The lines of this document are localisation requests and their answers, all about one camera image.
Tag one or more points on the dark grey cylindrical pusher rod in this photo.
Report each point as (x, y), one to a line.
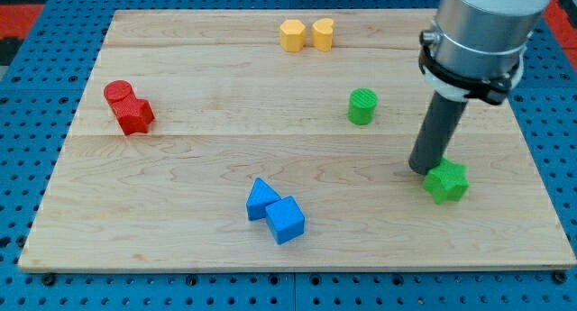
(436, 131)

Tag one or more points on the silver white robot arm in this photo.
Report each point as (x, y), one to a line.
(474, 49)

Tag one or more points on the red cylinder block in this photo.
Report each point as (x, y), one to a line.
(117, 91)

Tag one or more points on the yellow heart block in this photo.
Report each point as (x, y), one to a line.
(322, 34)

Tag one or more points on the light wooden board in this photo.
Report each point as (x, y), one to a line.
(230, 106)

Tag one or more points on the green cylinder block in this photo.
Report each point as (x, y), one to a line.
(362, 105)

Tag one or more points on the blue triangle block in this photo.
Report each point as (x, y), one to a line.
(261, 196)

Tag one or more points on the green star block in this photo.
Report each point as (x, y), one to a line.
(446, 182)

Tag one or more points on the blue cube block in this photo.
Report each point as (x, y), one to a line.
(285, 219)

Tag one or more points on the yellow hexagon block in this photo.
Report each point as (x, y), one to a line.
(292, 34)

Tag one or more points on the red star block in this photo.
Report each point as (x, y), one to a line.
(134, 115)

